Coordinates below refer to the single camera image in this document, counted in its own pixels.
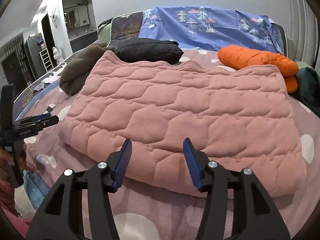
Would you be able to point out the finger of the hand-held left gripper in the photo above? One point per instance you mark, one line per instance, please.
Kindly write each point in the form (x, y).
(41, 117)
(48, 122)

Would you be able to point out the white rabbit figurine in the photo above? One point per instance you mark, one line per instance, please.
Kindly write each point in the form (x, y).
(57, 52)

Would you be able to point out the small white cloth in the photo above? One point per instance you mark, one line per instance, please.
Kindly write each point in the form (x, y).
(50, 79)

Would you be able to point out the pink polka-dot blanket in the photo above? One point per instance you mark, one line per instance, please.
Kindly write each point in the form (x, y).
(150, 220)

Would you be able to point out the black puffer jacket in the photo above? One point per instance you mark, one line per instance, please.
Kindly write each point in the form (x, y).
(150, 50)

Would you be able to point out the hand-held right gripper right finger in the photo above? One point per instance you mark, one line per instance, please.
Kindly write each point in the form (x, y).
(192, 165)

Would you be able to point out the brown fleece garment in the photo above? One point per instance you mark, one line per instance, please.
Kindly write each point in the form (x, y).
(77, 72)

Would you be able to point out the light blue sheet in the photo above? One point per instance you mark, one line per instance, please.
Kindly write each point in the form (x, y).
(35, 187)

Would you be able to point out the black metal gate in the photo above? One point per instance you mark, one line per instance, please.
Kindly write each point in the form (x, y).
(12, 62)

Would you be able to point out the white wall device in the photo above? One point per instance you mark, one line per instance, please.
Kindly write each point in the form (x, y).
(52, 15)

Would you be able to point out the person's left forearm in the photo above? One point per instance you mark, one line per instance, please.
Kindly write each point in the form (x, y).
(6, 192)

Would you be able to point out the person's left hand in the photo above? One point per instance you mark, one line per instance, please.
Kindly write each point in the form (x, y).
(6, 156)

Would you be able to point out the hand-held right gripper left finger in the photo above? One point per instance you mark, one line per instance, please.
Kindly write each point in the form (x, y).
(122, 165)

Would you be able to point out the dark green garment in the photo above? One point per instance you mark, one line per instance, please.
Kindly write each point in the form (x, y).
(308, 85)

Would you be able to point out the small grey cloth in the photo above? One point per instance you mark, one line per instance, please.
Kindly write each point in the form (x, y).
(38, 87)

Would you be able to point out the white rack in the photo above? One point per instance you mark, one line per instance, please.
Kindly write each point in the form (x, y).
(46, 60)

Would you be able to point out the grey refrigerator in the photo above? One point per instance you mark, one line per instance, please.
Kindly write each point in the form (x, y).
(32, 55)

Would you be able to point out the orange puffer jacket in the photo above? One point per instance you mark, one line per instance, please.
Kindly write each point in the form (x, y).
(250, 57)

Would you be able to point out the pink quilted jacket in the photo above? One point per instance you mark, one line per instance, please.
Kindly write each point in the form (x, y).
(187, 105)

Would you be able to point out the dark cabinet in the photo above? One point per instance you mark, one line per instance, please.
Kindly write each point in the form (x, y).
(82, 42)

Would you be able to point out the blue tree-print sheet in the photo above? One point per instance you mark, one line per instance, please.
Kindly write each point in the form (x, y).
(220, 30)

